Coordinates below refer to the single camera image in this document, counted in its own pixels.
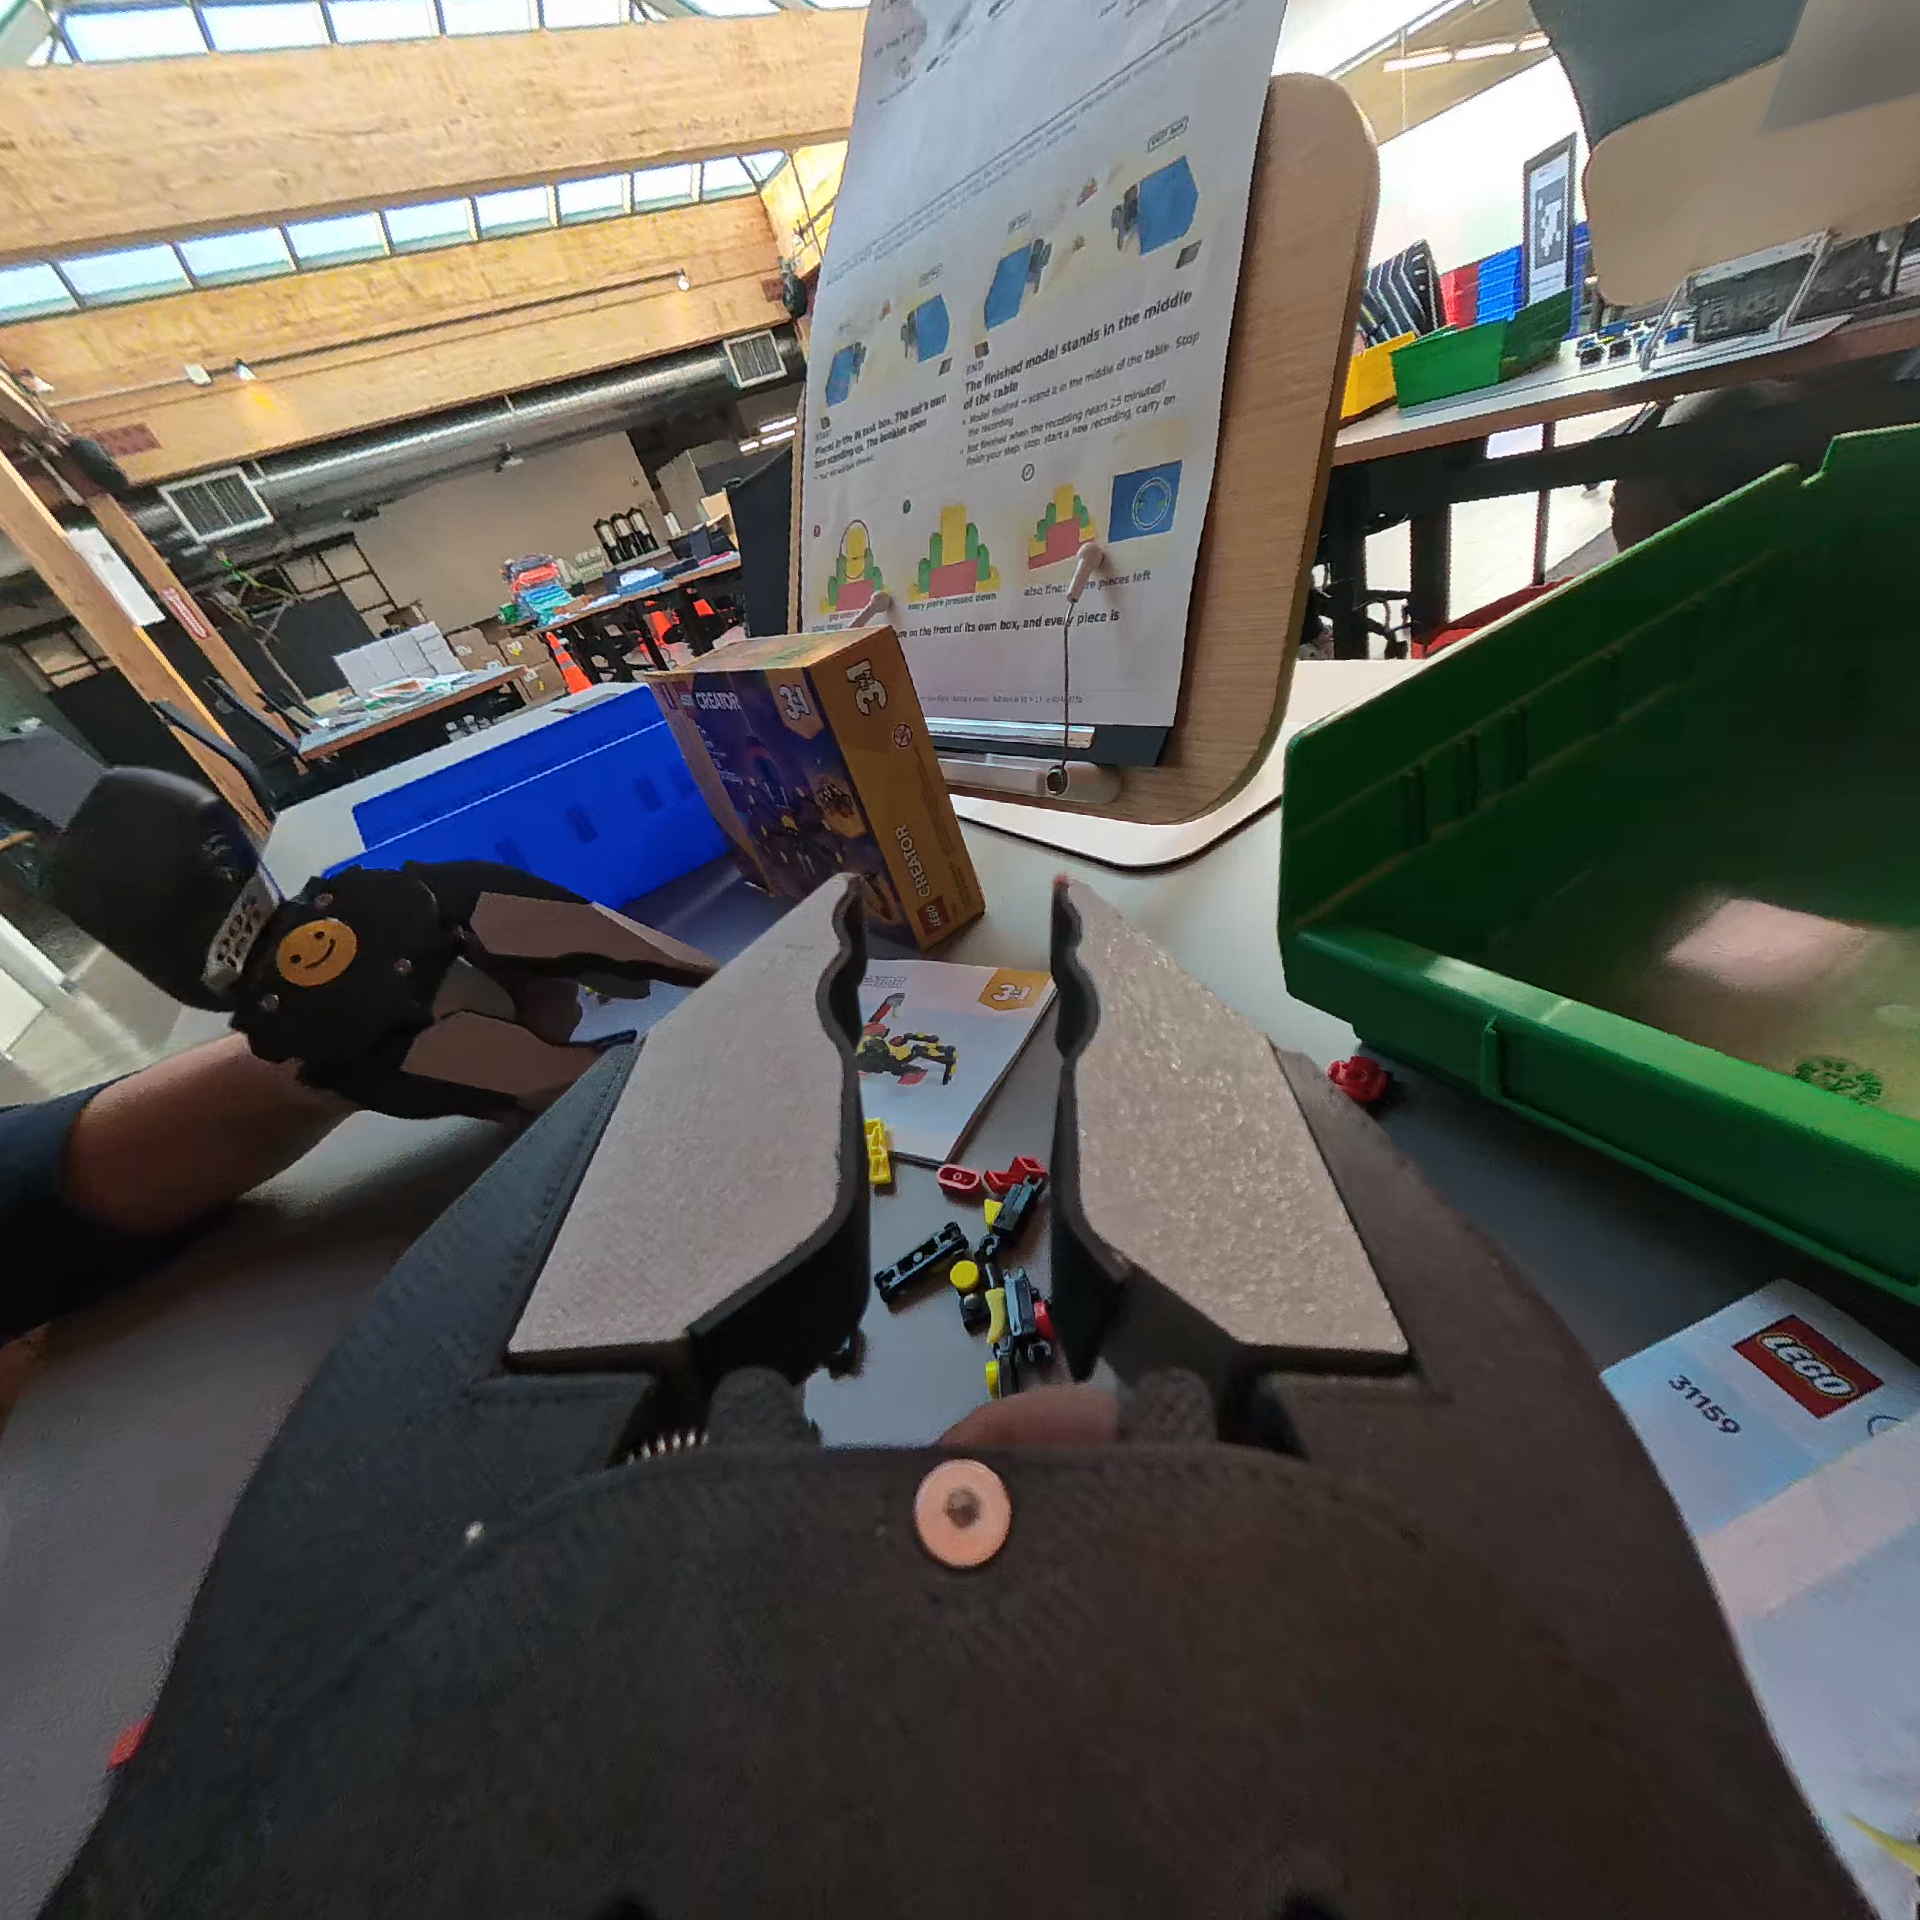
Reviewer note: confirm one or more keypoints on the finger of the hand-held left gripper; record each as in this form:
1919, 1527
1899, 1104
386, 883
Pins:
601, 938
516, 1068

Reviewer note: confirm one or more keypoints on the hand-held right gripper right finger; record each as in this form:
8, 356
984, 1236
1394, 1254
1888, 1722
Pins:
1230, 1200

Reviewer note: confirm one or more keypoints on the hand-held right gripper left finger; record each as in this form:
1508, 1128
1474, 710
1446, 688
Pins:
677, 1200

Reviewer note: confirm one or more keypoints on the pile of lego pieces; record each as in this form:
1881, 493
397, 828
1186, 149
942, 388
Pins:
924, 1261

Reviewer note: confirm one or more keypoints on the person's left forearm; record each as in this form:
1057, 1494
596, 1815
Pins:
181, 1156

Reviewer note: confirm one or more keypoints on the single red lego brick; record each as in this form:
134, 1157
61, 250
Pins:
1364, 1082

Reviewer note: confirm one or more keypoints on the purple lego set box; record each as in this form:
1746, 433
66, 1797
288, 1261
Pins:
827, 781

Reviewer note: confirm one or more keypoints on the blue plastic bin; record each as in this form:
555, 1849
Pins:
541, 797

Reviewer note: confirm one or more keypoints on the open spider instruction booklet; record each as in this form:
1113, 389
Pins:
956, 1053

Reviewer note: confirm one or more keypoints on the green plastic bin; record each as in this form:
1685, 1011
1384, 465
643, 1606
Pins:
1622, 872

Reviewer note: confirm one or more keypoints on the closed instruction booklet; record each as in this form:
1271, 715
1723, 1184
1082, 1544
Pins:
1800, 1502

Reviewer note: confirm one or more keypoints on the background workbench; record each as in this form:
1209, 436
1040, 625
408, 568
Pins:
1683, 392

